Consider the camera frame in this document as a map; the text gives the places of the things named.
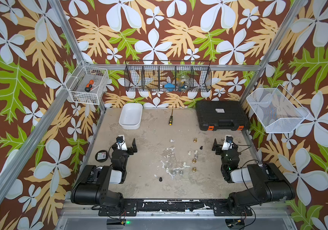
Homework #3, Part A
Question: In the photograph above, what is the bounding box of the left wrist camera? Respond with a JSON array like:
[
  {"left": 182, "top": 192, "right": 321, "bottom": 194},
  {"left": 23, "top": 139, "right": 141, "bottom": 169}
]
[{"left": 116, "top": 135, "right": 128, "bottom": 150}]

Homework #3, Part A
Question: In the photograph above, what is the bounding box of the clear bottle in basket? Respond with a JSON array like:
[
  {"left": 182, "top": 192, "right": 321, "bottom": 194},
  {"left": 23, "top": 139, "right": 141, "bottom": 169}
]
[{"left": 178, "top": 74, "right": 189, "bottom": 88}]

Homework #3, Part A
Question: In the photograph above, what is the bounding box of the red black screwdriver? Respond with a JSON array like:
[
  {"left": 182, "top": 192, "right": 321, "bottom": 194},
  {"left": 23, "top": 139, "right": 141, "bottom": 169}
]
[{"left": 84, "top": 80, "right": 94, "bottom": 93}]

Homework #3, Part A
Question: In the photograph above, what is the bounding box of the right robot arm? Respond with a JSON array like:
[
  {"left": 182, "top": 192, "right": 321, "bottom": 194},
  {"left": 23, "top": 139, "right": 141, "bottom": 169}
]
[{"left": 212, "top": 136, "right": 296, "bottom": 216}]

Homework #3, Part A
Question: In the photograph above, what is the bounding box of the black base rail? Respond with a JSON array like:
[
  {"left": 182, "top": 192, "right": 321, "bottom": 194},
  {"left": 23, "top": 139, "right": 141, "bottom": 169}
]
[{"left": 98, "top": 199, "right": 253, "bottom": 218}]

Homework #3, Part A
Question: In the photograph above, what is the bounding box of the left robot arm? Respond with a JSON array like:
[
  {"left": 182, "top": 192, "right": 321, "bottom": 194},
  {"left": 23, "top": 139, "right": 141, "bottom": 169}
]
[{"left": 70, "top": 136, "right": 138, "bottom": 209}]

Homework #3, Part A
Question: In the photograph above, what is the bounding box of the black wire basket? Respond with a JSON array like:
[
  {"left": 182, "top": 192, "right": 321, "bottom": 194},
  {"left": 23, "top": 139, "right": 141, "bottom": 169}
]
[{"left": 123, "top": 60, "right": 212, "bottom": 93}]

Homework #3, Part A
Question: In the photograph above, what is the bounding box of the black yellow screwdriver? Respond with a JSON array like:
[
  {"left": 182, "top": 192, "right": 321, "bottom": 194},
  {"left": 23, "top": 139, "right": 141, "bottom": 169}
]
[{"left": 168, "top": 109, "right": 174, "bottom": 126}]

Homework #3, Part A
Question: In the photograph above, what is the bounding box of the blue object in basket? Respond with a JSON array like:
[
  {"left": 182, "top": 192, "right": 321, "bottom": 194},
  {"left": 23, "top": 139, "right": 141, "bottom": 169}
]
[{"left": 164, "top": 83, "right": 175, "bottom": 92}]

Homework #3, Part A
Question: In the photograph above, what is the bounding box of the white plastic storage box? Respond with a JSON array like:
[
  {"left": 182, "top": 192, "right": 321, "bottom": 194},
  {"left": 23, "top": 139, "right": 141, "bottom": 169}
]
[{"left": 119, "top": 103, "right": 143, "bottom": 130}]

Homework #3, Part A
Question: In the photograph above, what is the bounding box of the white wire basket left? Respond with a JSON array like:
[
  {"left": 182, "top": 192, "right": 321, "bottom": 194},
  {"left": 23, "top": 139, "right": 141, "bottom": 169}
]
[{"left": 66, "top": 62, "right": 109, "bottom": 105}]

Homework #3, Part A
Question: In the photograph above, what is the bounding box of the black tool case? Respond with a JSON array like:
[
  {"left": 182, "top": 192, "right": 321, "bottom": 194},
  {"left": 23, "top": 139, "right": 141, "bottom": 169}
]
[{"left": 195, "top": 101, "right": 250, "bottom": 131}]

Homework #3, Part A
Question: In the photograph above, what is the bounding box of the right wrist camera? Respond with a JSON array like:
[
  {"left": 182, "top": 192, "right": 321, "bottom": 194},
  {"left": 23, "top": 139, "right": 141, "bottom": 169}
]
[{"left": 222, "top": 135, "right": 234, "bottom": 150}]

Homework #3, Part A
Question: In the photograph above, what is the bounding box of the round black tape measure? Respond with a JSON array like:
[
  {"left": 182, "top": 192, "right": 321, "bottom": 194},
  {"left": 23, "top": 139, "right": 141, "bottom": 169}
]
[{"left": 95, "top": 150, "right": 108, "bottom": 163}]

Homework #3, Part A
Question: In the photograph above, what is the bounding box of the white mesh basket right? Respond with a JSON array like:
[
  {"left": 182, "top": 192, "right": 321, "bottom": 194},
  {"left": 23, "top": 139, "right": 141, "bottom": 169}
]
[{"left": 246, "top": 84, "right": 310, "bottom": 134}]

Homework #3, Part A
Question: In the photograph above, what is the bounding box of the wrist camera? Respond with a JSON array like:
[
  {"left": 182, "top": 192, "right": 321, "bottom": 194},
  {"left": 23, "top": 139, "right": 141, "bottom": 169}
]
[
  {"left": 116, "top": 135, "right": 128, "bottom": 150},
  {"left": 222, "top": 135, "right": 234, "bottom": 150}
]

